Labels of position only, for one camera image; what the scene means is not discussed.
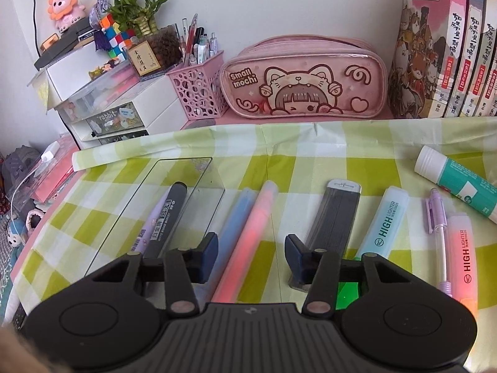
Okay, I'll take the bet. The cream sign card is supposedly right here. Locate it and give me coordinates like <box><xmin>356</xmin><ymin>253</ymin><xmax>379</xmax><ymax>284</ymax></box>
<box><xmin>124</xmin><ymin>39</ymin><xmax>162</xmax><ymax>77</ymax></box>

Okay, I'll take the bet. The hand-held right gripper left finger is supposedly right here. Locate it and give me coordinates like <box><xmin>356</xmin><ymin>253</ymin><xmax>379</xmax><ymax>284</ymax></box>
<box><xmin>81</xmin><ymin>232</ymin><xmax>219</xmax><ymax>317</ymax></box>

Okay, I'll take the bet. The dark grey pencil lead case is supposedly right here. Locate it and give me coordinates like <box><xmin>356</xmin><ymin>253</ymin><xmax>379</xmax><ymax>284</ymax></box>
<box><xmin>289</xmin><ymin>179</ymin><xmax>362</xmax><ymax>292</ymax></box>

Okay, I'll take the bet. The clear box of brown pebbles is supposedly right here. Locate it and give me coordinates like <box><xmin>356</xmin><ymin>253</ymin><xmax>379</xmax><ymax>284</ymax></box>
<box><xmin>138</xmin><ymin>25</ymin><xmax>184</xmax><ymax>82</ymax></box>

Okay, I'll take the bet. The clear plastic organizer drawer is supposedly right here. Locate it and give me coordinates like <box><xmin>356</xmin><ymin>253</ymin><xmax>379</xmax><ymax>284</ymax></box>
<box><xmin>54</xmin><ymin>66</ymin><xmax>141</xmax><ymax>123</ymax></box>

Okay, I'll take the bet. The teal highlighter pen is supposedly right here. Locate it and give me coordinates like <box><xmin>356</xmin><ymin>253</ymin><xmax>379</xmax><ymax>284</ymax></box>
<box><xmin>337</xmin><ymin>186</ymin><xmax>411</xmax><ymax>308</ymax></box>

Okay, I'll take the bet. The clear acrylic pen tray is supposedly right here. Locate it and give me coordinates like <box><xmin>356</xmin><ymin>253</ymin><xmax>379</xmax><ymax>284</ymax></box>
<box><xmin>83</xmin><ymin>156</ymin><xmax>226</xmax><ymax>276</ymax></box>

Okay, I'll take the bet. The small orange box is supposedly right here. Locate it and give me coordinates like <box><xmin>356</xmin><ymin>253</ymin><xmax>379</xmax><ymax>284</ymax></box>
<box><xmin>39</xmin><ymin>33</ymin><xmax>61</xmax><ymax>51</ymax></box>

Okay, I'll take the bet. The purple tassel ornament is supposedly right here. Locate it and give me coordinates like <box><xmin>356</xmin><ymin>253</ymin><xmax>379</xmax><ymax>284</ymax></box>
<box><xmin>89</xmin><ymin>0</ymin><xmax>114</xmax><ymax>53</ymax></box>

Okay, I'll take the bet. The black wall cable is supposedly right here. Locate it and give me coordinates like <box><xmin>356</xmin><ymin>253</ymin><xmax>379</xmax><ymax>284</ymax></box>
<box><xmin>31</xmin><ymin>0</ymin><xmax>43</xmax><ymax>57</ymax></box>

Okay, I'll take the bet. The coral pink highlighter pen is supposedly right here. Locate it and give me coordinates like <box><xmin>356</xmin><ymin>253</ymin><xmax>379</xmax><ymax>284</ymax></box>
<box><xmin>211</xmin><ymin>181</ymin><xmax>279</xmax><ymax>304</ymax></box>

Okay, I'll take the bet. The white and teal glue stick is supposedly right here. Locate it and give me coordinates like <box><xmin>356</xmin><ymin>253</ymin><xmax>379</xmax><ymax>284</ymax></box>
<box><xmin>413</xmin><ymin>145</ymin><xmax>497</xmax><ymax>224</ymax></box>

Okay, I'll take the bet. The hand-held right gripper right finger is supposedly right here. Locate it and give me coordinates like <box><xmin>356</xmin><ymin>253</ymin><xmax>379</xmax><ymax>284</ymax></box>
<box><xmin>285</xmin><ymin>234</ymin><xmax>455</xmax><ymax>317</ymax></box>

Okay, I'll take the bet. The black cartoon sticker box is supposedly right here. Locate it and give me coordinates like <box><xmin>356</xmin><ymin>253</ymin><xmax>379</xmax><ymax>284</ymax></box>
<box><xmin>83</xmin><ymin>102</ymin><xmax>137</xmax><ymax>133</ymax></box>

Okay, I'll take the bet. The purple highlighter pen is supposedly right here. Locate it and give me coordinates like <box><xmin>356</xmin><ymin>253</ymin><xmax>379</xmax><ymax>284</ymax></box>
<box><xmin>130</xmin><ymin>198</ymin><xmax>167</xmax><ymax>253</ymax></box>

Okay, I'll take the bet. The white charger plug with cable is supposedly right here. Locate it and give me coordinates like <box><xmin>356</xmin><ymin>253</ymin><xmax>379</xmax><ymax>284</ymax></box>
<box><xmin>11</xmin><ymin>142</ymin><xmax>61</xmax><ymax>220</ymax></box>

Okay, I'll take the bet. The pale pink highlighter pen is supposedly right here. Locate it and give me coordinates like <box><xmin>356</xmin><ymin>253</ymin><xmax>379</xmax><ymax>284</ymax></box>
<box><xmin>445</xmin><ymin>212</ymin><xmax>479</xmax><ymax>312</ymax></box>

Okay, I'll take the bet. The grey backpack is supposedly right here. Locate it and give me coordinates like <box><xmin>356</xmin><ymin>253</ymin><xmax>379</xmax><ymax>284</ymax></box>
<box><xmin>0</xmin><ymin>145</ymin><xmax>42</xmax><ymax>203</ymax></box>

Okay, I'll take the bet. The purple mechanical pencil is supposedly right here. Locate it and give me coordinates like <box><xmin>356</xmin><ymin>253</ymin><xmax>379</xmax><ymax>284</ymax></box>
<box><xmin>425</xmin><ymin>187</ymin><xmax>453</xmax><ymax>294</ymax></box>

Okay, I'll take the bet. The pink perforated pen basket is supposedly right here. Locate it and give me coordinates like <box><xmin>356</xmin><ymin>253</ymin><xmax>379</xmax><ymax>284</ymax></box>
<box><xmin>166</xmin><ymin>50</ymin><xmax>230</xmax><ymax>122</ymax></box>

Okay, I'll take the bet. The colourful puzzle cube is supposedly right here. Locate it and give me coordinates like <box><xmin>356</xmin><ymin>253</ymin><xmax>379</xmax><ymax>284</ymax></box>
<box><xmin>97</xmin><ymin>13</ymin><xmax>139</xmax><ymax>63</ymax></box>

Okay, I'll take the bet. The green lucky bamboo plant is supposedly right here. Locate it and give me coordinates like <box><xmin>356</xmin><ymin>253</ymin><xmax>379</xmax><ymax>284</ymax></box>
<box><xmin>104</xmin><ymin>0</ymin><xmax>172</xmax><ymax>38</ymax></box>

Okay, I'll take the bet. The blue highlighter pen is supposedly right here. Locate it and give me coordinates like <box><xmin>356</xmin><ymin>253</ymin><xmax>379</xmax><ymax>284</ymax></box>
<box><xmin>212</xmin><ymin>187</ymin><xmax>254</xmax><ymax>250</ymax></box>

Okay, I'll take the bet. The pink and orange lion toy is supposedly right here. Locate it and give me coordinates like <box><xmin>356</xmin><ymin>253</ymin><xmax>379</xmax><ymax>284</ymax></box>
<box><xmin>47</xmin><ymin>0</ymin><xmax>87</xmax><ymax>34</ymax></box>

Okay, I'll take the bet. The black marker pen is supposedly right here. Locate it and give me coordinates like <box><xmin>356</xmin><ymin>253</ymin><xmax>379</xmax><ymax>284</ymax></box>
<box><xmin>142</xmin><ymin>182</ymin><xmax>188</xmax><ymax>261</ymax></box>

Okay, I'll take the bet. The pink cartoon pencil case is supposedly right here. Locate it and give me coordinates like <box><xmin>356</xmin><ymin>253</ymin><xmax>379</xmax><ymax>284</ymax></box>
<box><xmin>218</xmin><ymin>36</ymin><xmax>390</xmax><ymax>119</ymax></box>

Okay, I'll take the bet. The green checked tablecloth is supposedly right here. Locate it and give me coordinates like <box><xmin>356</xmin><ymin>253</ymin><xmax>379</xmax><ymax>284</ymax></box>
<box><xmin>16</xmin><ymin>117</ymin><xmax>497</xmax><ymax>319</ymax></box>

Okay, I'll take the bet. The white drawer unit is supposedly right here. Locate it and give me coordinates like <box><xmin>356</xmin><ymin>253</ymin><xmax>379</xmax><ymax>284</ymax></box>
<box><xmin>27</xmin><ymin>50</ymin><xmax>188</xmax><ymax>150</ymax></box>

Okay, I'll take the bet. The small figurine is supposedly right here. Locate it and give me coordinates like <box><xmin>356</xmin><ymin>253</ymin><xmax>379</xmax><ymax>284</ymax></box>
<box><xmin>89</xmin><ymin>58</ymin><xmax>122</xmax><ymax>79</ymax></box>

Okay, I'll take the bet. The bunch of pens in basket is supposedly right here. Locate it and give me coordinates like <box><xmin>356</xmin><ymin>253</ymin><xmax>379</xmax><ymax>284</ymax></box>
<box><xmin>176</xmin><ymin>13</ymin><xmax>220</xmax><ymax>67</ymax></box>

